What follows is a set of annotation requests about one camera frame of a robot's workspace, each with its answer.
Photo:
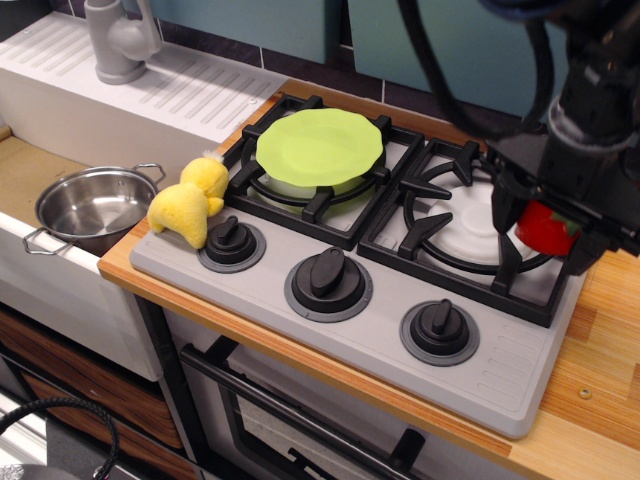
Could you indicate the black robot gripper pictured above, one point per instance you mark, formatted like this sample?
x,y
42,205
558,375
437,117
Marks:
x,y
594,190

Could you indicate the red toy strawberry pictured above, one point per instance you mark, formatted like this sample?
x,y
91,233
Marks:
x,y
545,231

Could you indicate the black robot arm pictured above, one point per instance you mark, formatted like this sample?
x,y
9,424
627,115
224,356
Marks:
x,y
598,107

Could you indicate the light green plastic plate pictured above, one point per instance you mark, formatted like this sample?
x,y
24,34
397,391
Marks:
x,y
319,147

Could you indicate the stainless steel pot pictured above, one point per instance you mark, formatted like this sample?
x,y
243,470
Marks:
x,y
93,209

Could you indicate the white toy sink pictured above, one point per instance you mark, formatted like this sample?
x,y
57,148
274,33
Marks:
x,y
54,107

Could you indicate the black right burner grate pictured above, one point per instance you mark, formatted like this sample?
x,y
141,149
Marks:
x,y
437,226

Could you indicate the black burner grate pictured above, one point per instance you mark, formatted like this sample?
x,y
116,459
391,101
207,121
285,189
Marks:
x,y
336,215
437,226

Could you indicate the white right burner disc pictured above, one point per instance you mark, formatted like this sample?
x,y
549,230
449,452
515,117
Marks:
x,y
470,234

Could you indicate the grey toy stove top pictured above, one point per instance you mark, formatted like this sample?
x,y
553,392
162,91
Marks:
x,y
499,387

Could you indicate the black right stove knob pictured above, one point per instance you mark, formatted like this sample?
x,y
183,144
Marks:
x,y
439,333

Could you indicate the black stove knob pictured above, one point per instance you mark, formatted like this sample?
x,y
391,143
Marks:
x,y
439,333
232,247
329,287

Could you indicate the black middle stove knob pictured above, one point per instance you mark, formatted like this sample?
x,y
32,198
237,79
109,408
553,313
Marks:
x,y
329,287

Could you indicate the black left burner grate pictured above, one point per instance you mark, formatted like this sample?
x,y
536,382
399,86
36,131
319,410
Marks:
x,y
336,215

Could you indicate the black left stove knob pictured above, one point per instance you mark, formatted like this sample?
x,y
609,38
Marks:
x,y
232,247

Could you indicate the yellow stuffed duck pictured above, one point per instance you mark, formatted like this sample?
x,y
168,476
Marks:
x,y
185,208

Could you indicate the wooden drawer fronts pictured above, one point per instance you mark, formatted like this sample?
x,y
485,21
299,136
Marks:
x,y
42,363

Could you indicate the grey toy faucet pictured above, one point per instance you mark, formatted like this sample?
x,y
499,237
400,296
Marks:
x,y
121,45

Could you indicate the black oven door handle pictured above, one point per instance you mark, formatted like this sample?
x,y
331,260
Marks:
x,y
294,416

